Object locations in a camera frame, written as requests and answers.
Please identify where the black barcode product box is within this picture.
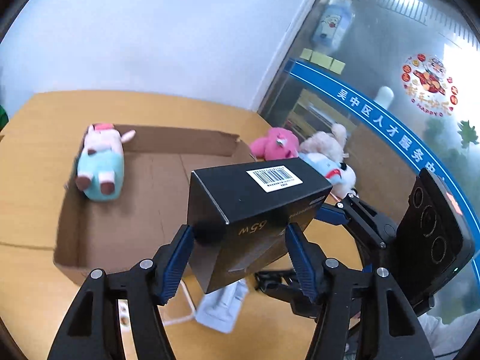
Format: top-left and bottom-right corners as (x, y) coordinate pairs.
(186, 157), (334, 294)

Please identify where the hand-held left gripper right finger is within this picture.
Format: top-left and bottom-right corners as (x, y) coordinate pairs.
(284, 223), (436, 360)

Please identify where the shallow cardboard box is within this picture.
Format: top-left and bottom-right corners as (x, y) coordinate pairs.
(53, 123), (259, 287)

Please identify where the blue banner strip on glass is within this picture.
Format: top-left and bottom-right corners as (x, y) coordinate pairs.
(287, 58), (480, 233)

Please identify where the person's right forearm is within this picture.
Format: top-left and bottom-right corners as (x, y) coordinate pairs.
(418, 309), (480, 357)

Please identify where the cartoon poster on glass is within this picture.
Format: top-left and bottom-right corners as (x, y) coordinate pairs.
(311, 2), (355, 47)

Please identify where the beige plush toy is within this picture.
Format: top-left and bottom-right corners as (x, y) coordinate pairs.
(300, 123), (349, 164)

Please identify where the grey folding phone stand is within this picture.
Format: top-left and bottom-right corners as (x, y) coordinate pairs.
(195, 279), (249, 334)

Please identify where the red festive window sticker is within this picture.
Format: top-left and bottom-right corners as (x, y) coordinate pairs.
(402, 53), (460, 119)

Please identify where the pink plush toy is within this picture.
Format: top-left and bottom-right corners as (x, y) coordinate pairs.
(249, 127), (301, 162)

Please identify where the white and blue plush toy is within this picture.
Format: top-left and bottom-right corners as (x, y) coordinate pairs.
(300, 152), (357, 199)

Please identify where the teal and pink pig plush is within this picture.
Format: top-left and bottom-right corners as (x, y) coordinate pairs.
(74, 122), (136, 202)

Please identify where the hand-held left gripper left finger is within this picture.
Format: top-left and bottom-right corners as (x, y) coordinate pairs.
(47, 224), (195, 360)

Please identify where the white phone case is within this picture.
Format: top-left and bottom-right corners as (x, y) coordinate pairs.
(161, 280), (197, 327)

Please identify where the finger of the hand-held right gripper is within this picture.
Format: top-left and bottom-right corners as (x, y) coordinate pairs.
(314, 192), (399, 250)
(255, 268), (320, 317)

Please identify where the wooden shelf behind glass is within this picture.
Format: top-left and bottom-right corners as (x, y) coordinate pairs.
(285, 89), (357, 139)

